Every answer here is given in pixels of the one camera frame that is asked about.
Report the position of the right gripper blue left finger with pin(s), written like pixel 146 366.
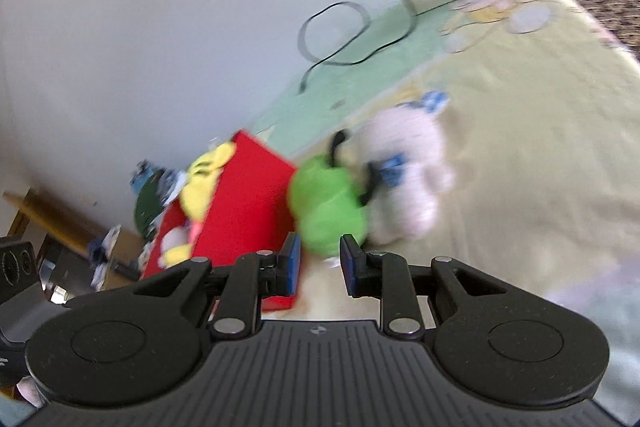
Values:
pixel 241 287

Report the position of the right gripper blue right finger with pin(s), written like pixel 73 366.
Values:
pixel 386 277

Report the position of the green mushroom plush toy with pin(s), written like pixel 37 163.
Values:
pixel 327 203

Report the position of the yellow tiger plush toy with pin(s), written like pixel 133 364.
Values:
pixel 195 198

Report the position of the white bunny plush blue bow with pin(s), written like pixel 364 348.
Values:
pixel 404 150

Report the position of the red cardboard box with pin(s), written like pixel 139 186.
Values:
pixel 249 211

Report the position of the wooden cabinet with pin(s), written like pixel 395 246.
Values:
pixel 67 226

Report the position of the cardboard box on floor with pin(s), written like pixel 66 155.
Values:
pixel 114 259

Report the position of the dark green cloth item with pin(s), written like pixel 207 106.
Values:
pixel 152 188

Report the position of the cartoon bear bed sheet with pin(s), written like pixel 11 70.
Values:
pixel 542 130

